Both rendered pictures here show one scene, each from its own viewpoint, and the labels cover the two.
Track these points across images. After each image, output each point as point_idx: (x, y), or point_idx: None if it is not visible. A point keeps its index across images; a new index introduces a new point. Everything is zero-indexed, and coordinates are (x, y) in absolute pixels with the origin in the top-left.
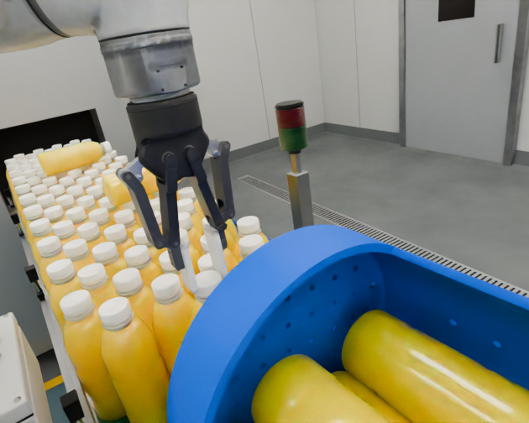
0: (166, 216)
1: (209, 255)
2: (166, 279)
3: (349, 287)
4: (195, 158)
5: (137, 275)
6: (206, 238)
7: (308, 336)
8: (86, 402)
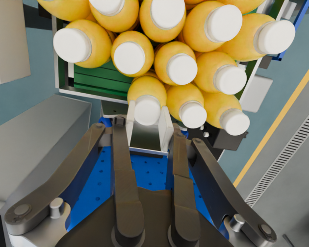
0: (111, 163)
1: (189, 62)
2: (132, 57)
3: None
4: None
5: (114, 9)
6: (164, 125)
7: None
8: (56, 28)
